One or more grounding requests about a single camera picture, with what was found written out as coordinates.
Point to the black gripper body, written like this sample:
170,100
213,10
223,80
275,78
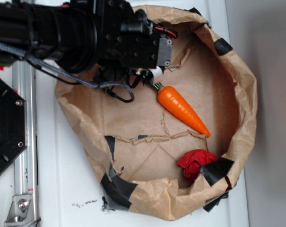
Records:
129,40

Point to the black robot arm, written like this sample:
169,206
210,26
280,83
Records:
82,33

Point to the orange plastic toy carrot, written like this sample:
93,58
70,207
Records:
175,103

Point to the brown paper bag tray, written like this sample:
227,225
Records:
133,148

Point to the crumpled red cloth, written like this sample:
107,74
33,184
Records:
191,162

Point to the aluminium extrusion rail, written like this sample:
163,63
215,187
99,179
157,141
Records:
26,165

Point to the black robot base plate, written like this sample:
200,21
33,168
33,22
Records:
12,126

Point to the metal corner bracket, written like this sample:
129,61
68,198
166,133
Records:
21,212

